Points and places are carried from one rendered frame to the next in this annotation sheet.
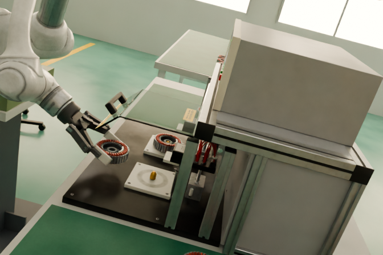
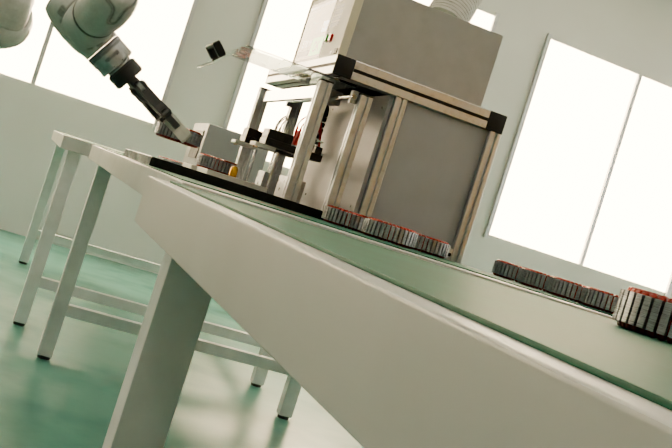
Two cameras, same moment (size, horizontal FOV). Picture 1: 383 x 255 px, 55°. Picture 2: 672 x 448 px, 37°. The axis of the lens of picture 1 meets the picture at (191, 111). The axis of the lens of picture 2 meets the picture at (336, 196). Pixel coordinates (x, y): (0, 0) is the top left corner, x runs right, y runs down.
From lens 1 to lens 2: 1.61 m
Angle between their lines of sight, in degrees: 29
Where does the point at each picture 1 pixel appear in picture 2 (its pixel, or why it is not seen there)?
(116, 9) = not seen: outside the picture
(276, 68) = (403, 17)
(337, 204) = (474, 161)
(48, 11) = not seen: outside the picture
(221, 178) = (355, 130)
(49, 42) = (12, 12)
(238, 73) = (365, 20)
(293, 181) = (431, 133)
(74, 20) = not seen: outside the picture
